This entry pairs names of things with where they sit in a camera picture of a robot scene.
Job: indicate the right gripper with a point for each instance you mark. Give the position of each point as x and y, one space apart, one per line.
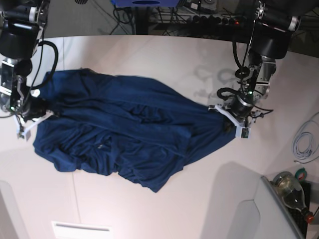
34 108

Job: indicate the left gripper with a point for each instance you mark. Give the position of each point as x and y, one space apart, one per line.
240 109

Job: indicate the dark blue t-shirt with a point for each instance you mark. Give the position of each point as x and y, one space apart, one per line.
134 126

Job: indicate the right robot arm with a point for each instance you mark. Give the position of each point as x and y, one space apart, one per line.
21 33

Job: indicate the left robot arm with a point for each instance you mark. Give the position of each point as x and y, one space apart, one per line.
271 33

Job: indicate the green tape roll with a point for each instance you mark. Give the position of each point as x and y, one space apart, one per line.
301 174

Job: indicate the clear plastic bottle red cap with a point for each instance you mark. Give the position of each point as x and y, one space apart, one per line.
292 194

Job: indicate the black power strip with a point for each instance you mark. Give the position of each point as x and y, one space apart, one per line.
216 19

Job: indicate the blue plastic bin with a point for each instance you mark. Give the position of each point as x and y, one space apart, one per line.
145 3

